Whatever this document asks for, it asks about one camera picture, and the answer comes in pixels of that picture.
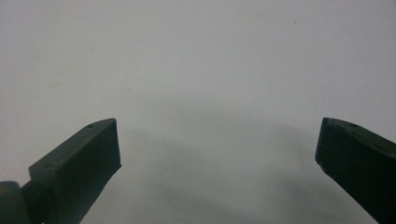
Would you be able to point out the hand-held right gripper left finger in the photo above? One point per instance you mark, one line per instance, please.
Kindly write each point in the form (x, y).
(81, 163)

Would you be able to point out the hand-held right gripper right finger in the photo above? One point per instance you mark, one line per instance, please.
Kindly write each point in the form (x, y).
(361, 161)

